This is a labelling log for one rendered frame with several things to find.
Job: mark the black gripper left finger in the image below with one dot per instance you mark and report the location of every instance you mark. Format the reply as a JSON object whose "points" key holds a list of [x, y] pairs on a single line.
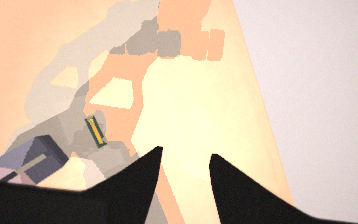
{"points": [[123, 198]]}

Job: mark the dark green rectangular frame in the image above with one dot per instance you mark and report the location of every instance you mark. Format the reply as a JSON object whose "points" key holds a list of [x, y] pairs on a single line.
{"points": [[92, 132]]}

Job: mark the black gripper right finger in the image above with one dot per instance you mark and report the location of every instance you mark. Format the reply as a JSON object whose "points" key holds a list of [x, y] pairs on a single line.
{"points": [[240, 199]]}

